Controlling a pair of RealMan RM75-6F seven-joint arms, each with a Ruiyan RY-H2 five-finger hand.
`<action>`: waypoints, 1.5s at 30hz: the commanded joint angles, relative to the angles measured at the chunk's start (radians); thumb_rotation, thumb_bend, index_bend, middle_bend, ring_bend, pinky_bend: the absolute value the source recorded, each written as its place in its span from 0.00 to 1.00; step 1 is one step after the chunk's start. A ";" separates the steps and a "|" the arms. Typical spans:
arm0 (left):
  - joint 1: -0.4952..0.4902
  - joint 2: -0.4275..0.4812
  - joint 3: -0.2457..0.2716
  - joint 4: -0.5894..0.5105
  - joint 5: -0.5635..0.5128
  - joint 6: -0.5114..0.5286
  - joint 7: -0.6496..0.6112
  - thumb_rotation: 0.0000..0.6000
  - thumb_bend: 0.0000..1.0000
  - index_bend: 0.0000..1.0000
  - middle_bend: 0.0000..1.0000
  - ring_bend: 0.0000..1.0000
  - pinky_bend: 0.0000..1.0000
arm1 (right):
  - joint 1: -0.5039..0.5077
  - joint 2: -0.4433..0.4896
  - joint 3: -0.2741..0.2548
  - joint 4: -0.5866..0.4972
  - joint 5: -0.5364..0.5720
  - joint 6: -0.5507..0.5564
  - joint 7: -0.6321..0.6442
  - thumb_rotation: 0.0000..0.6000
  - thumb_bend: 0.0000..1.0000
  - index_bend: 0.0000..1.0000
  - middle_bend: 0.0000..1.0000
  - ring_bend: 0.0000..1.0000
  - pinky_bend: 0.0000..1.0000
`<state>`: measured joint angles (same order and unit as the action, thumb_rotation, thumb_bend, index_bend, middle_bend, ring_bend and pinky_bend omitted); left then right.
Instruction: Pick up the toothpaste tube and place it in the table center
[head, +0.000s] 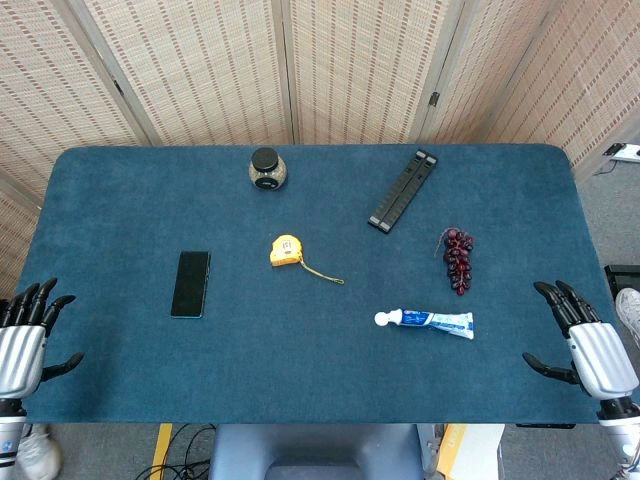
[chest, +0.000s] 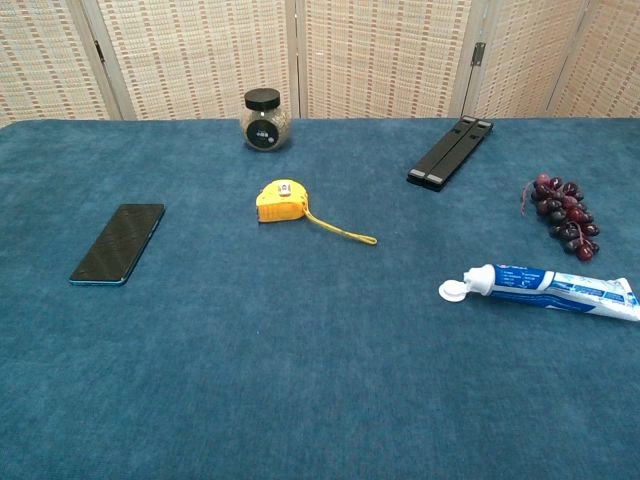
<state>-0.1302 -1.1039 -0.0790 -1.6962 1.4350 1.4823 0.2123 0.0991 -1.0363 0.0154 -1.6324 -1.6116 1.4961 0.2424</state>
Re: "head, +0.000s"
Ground blue table cloth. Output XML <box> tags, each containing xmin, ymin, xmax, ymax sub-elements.
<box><xmin>13</xmin><ymin>144</ymin><xmax>627</xmax><ymax>426</ymax></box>

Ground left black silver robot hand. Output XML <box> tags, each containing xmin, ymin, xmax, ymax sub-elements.
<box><xmin>0</xmin><ymin>277</ymin><xmax>85</xmax><ymax>401</ymax></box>

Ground black box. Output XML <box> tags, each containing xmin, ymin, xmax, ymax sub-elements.
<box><xmin>603</xmin><ymin>264</ymin><xmax>640</xmax><ymax>302</ymax></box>

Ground black floor cables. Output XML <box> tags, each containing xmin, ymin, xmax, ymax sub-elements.
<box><xmin>133</xmin><ymin>423</ymin><xmax>217</xmax><ymax>480</ymax></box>

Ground black smartphone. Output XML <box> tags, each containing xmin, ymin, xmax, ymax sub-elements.
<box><xmin>170</xmin><ymin>250</ymin><xmax>212</xmax><ymax>320</ymax></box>

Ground white blue toothpaste tube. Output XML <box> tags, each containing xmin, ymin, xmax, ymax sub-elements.
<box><xmin>374</xmin><ymin>308</ymin><xmax>476</xmax><ymax>342</ymax></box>

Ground dark red grape bunch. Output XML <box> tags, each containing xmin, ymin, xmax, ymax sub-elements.
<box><xmin>433</xmin><ymin>227</ymin><xmax>476</xmax><ymax>297</ymax></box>

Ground yellow tape measure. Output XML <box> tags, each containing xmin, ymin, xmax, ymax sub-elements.
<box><xmin>269</xmin><ymin>233</ymin><xmax>346</xmax><ymax>287</ymax></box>

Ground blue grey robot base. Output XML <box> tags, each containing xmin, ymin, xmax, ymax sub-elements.
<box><xmin>208</xmin><ymin>423</ymin><xmax>437</xmax><ymax>480</ymax></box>

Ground yellow floor strip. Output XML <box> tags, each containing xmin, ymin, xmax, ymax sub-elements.
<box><xmin>149</xmin><ymin>423</ymin><xmax>174</xmax><ymax>480</ymax></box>

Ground black folded stand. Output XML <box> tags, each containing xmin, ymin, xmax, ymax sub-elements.
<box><xmin>367</xmin><ymin>149</ymin><xmax>440</xmax><ymax>234</ymax></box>

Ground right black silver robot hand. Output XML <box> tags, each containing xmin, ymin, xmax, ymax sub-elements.
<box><xmin>522</xmin><ymin>280</ymin><xmax>640</xmax><ymax>401</ymax></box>

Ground glass jar with black lid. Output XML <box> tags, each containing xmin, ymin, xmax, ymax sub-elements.
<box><xmin>248</xmin><ymin>147</ymin><xmax>289</xmax><ymax>192</ymax></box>

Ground woven folding screen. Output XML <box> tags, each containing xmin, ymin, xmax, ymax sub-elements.
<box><xmin>0</xmin><ymin>0</ymin><xmax>640</xmax><ymax>296</ymax></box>

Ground white sneaker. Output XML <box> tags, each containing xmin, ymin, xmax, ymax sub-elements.
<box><xmin>16</xmin><ymin>423</ymin><xmax>64</xmax><ymax>480</ymax></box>
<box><xmin>615</xmin><ymin>287</ymin><xmax>640</xmax><ymax>347</ymax></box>

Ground yellow white cardboard box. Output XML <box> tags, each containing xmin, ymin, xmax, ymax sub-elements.
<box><xmin>435</xmin><ymin>423</ymin><xmax>507</xmax><ymax>480</ymax></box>

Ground white power strip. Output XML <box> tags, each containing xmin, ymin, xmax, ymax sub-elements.
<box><xmin>603</xmin><ymin>142</ymin><xmax>640</xmax><ymax>164</ymax></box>

